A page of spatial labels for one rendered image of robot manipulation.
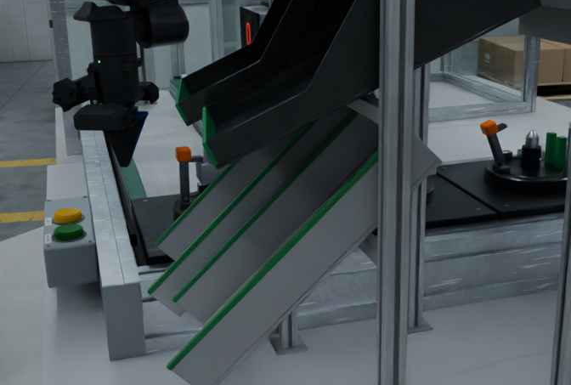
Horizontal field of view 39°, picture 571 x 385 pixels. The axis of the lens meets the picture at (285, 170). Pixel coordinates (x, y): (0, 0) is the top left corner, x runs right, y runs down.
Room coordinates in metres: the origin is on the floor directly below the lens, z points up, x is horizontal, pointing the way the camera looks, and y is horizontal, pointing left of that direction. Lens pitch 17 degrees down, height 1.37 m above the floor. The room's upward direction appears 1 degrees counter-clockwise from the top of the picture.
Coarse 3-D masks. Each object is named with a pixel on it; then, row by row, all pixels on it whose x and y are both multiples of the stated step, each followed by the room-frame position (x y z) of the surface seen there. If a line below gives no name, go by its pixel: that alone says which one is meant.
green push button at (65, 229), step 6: (60, 228) 1.04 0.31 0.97; (66, 228) 1.04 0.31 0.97; (72, 228) 1.04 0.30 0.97; (78, 228) 1.04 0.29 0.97; (54, 234) 1.03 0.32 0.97; (60, 234) 1.02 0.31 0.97; (66, 234) 1.02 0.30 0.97; (72, 234) 1.02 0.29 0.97; (78, 234) 1.03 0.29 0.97; (60, 240) 1.02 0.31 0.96; (66, 240) 1.02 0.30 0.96
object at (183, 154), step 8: (176, 152) 1.06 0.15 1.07; (184, 152) 1.06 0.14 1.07; (184, 160) 1.06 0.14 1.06; (192, 160) 1.06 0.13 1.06; (200, 160) 1.07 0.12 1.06; (184, 168) 1.06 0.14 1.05; (184, 176) 1.06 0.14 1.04; (184, 184) 1.06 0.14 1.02; (184, 192) 1.06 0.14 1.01; (184, 200) 1.06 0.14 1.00
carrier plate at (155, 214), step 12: (132, 204) 1.14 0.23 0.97; (144, 204) 1.14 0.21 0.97; (156, 204) 1.14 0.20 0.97; (168, 204) 1.13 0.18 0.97; (144, 216) 1.09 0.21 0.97; (156, 216) 1.08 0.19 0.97; (168, 216) 1.08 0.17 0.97; (144, 228) 1.04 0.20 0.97; (156, 228) 1.04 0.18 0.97; (144, 240) 0.99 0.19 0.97; (156, 240) 0.99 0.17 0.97; (144, 252) 0.97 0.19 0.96; (156, 252) 0.95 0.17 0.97
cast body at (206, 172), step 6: (204, 150) 1.09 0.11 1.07; (204, 156) 1.09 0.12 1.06; (198, 162) 1.07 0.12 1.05; (204, 162) 1.06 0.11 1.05; (210, 162) 1.06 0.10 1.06; (198, 168) 1.07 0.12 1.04; (204, 168) 1.05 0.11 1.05; (210, 168) 1.06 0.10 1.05; (222, 168) 1.06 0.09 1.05; (198, 174) 1.07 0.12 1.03; (204, 174) 1.05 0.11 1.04; (210, 174) 1.06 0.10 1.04; (216, 174) 1.06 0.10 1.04; (204, 180) 1.05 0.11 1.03; (210, 180) 1.05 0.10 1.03
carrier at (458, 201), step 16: (432, 176) 1.24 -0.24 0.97; (432, 192) 1.12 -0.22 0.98; (448, 192) 1.16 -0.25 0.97; (464, 192) 1.16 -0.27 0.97; (432, 208) 1.09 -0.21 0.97; (448, 208) 1.09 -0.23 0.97; (464, 208) 1.08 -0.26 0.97; (480, 208) 1.08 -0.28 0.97; (432, 224) 1.04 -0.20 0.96; (448, 224) 1.04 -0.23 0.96
